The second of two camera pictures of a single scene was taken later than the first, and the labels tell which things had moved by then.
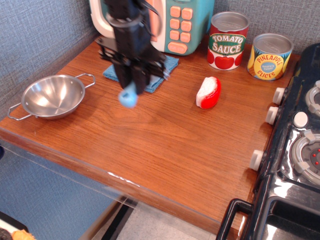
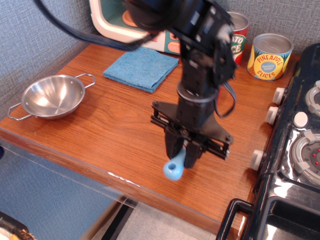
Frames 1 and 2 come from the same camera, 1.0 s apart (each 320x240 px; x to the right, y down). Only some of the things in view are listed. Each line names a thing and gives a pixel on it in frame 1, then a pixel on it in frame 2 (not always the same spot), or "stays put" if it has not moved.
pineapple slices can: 269,56 stays put
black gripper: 132,44 -> 189,144
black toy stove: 287,202 stays put
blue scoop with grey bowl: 128,97 -> 173,169
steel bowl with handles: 51,96 stays put
